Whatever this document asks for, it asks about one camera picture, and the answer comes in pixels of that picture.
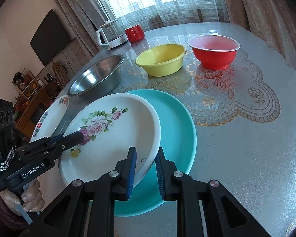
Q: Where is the person's left hand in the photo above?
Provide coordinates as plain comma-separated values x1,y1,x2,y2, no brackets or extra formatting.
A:
0,179,45,216

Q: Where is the white rose pattern plate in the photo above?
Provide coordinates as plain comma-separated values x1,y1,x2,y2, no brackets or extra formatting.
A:
59,93,161,185

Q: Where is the left beige curtain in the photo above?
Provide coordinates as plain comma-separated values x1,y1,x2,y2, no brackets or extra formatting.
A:
54,0,109,59

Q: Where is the yellow plastic bowl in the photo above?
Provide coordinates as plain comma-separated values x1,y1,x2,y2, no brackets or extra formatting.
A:
135,44,186,77

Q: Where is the stainless steel bowl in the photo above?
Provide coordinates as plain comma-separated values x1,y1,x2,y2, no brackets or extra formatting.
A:
68,55,124,101

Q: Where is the white sheer curtain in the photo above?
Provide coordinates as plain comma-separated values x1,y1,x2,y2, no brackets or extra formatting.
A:
99,0,229,31

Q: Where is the wooden chair by wall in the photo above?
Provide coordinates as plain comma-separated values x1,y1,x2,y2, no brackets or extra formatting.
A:
52,62,69,87

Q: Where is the red plastic bowl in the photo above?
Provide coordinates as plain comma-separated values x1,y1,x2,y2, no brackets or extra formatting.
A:
188,35,241,70

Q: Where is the wooden cabinet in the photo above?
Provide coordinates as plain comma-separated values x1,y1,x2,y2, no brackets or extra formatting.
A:
15,88,51,140

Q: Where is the white glass electric kettle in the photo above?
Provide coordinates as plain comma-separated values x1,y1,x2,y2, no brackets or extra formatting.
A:
96,19,128,49

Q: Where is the teal plastic plate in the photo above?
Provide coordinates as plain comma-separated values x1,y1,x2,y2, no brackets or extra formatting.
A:
115,89,197,217

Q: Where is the beige curtain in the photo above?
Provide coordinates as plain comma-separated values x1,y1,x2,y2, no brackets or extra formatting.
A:
225,0,296,70
54,0,109,59

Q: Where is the black wall television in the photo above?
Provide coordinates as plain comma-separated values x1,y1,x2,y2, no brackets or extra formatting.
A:
30,9,71,66

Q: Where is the white dragon pattern plate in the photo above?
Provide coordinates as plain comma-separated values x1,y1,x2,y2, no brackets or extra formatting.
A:
30,95,69,142

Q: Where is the small shelf with ornaments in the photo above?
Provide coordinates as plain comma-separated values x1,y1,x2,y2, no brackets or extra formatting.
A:
12,69,43,101

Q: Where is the red mug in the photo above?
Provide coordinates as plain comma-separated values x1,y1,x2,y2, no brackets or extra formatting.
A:
125,25,145,43

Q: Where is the right beige curtain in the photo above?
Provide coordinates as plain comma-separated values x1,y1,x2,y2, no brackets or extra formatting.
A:
225,0,296,70

